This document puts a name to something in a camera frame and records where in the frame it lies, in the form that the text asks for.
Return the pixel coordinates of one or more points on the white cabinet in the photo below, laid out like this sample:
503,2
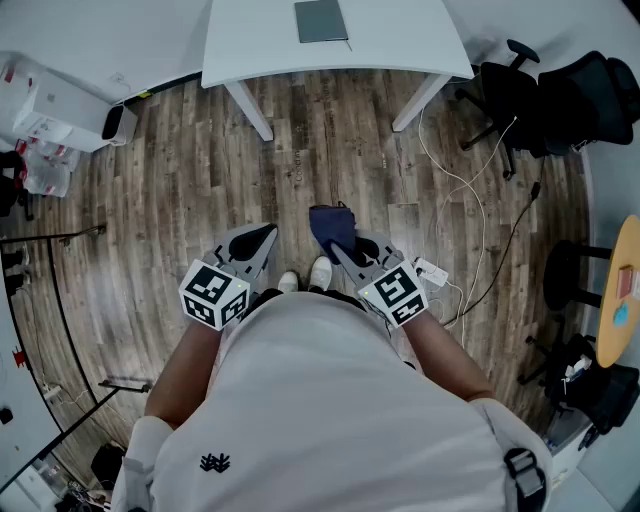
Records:
65,115

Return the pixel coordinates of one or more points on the black office chair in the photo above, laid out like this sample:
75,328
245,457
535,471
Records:
575,100

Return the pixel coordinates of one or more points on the person's right white shoe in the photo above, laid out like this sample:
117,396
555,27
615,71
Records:
320,272

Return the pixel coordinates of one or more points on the grey-green mat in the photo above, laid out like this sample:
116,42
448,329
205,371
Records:
320,20

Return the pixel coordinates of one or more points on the person's left forearm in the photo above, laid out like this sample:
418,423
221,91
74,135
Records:
185,370

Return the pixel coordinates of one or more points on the person's white shoe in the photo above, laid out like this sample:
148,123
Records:
320,272
288,282

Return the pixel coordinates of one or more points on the black metal stand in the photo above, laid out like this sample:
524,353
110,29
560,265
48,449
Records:
65,320

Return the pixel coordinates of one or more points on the person's right forearm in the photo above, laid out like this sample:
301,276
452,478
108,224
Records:
440,355

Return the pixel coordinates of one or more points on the white bin with black top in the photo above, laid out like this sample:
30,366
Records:
117,125

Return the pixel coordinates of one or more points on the clear plastic bag, red label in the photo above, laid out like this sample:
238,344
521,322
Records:
15,90
47,170

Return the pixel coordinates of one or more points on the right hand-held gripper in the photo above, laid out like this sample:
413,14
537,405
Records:
395,295

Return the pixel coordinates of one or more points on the small blue object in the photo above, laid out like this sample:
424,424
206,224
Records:
621,315

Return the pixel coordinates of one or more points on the pink box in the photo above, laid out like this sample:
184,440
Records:
629,282

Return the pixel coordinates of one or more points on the person's left white shoe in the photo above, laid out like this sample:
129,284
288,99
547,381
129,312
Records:
288,282

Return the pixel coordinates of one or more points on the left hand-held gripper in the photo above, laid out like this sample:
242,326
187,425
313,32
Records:
215,295

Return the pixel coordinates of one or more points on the person's white shirt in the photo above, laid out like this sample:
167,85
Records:
320,410

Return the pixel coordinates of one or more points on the black bag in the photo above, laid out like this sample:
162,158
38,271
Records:
600,390

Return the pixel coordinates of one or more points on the round wooden table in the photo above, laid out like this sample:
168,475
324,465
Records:
620,345

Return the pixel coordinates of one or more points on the white table leg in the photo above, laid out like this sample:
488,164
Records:
417,105
252,112

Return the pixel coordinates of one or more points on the black stool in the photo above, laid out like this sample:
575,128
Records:
565,275

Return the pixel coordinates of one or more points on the dark blue cloth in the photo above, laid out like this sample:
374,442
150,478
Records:
332,225

